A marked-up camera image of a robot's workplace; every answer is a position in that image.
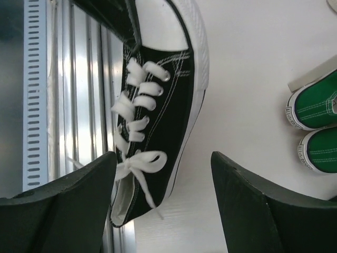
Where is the black canvas sneaker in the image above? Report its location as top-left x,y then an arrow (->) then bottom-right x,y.
110,1 -> 209,228

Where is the perforated cable duct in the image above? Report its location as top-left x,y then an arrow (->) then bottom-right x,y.
23,0 -> 48,191

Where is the green canvas sneaker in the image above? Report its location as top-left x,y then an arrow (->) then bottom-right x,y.
285,70 -> 336,131
298,126 -> 337,174

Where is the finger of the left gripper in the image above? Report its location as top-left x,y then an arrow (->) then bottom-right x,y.
73,0 -> 141,44

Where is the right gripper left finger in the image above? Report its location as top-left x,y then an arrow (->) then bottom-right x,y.
1,151 -> 116,252

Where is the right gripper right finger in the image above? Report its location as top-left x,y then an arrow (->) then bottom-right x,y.
211,151 -> 336,252

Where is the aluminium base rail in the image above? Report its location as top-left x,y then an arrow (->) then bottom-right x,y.
47,5 -> 135,253

